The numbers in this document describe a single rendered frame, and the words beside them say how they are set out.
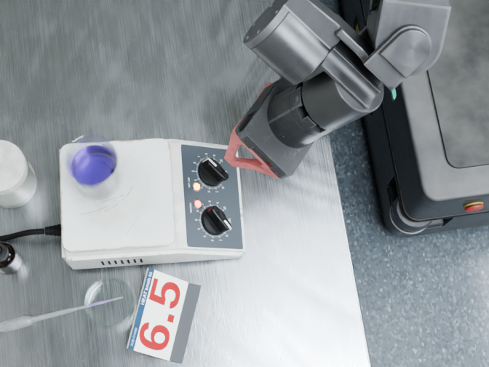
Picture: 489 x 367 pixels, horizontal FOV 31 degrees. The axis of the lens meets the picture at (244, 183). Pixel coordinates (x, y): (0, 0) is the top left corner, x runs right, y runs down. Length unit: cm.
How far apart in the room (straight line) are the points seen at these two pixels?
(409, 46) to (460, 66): 83
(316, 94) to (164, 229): 25
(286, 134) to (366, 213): 101
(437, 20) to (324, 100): 12
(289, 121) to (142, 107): 30
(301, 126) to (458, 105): 76
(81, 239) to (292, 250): 25
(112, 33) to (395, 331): 94
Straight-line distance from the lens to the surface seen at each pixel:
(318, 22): 78
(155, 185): 96
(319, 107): 80
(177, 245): 96
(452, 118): 155
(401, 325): 182
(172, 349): 101
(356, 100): 79
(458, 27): 162
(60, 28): 113
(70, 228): 96
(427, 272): 185
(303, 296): 103
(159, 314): 100
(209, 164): 99
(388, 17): 77
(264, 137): 85
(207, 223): 98
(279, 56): 77
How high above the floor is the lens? 176
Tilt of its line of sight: 74 degrees down
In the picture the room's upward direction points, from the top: 11 degrees clockwise
